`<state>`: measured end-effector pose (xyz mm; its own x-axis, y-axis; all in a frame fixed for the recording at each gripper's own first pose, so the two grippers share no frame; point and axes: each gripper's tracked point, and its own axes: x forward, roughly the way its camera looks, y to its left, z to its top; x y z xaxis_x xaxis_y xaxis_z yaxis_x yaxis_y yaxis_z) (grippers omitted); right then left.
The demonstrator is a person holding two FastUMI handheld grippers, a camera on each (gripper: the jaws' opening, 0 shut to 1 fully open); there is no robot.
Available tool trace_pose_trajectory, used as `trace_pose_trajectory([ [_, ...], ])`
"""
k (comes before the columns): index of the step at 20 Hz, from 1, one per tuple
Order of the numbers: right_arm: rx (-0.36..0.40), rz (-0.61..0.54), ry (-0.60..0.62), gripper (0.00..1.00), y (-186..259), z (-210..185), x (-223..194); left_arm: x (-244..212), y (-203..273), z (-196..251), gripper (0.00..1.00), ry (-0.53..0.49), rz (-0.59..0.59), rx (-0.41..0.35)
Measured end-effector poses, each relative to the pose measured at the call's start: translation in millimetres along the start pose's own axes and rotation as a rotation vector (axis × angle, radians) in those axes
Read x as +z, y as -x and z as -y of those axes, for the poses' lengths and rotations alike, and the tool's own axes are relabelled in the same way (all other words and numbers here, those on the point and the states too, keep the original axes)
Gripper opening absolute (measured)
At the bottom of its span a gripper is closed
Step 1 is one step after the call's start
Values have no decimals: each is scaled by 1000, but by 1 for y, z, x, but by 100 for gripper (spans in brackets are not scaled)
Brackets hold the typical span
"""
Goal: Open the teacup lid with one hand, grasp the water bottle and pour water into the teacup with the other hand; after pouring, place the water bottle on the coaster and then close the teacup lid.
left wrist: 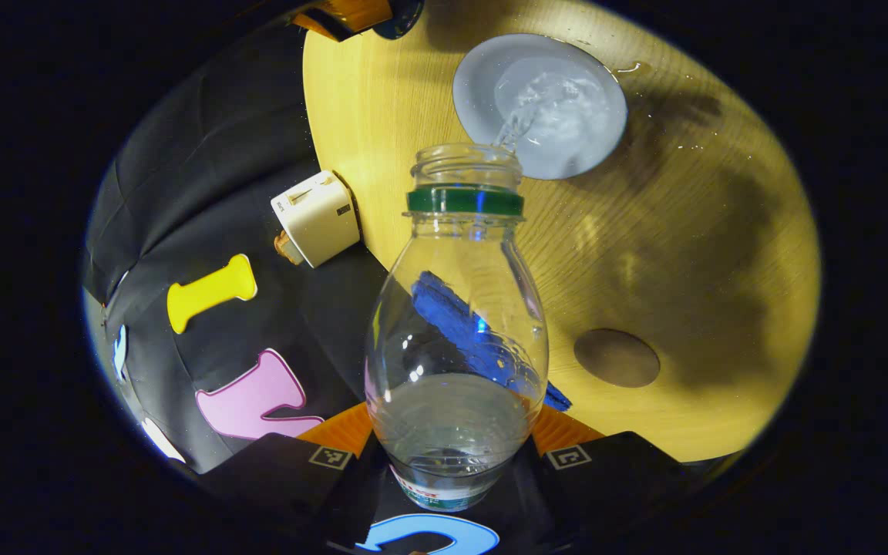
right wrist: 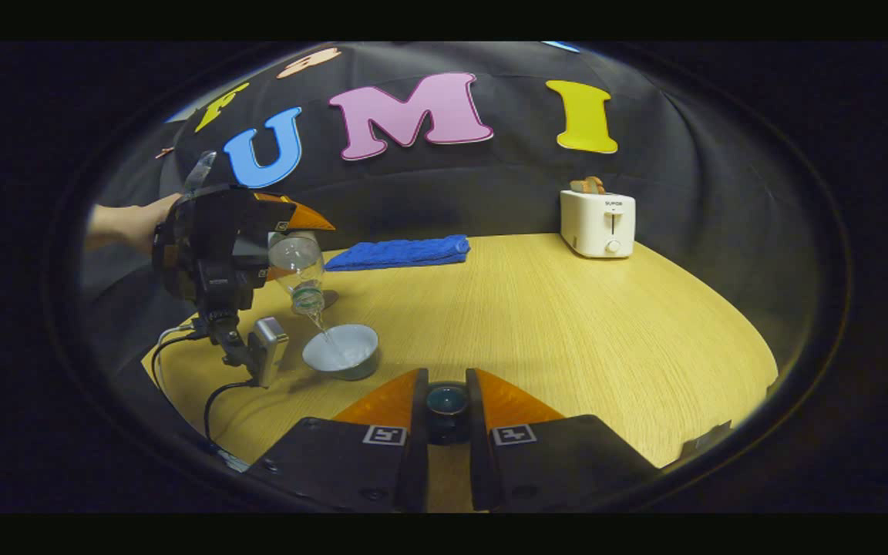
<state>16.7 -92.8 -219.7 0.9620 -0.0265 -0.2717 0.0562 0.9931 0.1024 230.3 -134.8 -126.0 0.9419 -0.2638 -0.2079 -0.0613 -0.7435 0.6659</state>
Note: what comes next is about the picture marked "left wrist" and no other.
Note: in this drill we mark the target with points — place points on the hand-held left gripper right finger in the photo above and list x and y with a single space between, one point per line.
544 501

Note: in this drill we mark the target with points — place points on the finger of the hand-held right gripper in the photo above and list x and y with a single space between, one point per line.
351 14

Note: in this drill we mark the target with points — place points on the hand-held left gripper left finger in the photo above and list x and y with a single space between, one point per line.
348 501

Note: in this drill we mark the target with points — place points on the clear plastic water bottle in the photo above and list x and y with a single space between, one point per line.
452 432

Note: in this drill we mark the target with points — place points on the white teacup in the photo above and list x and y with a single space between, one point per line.
490 77

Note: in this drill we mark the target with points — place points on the blue folded towel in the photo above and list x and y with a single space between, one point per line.
558 399

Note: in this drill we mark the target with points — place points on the white toaster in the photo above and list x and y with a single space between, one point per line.
321 220

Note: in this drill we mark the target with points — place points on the black backdrop cloth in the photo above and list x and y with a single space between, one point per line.
220 193

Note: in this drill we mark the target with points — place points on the toast slice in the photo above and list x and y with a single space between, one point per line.
288 250

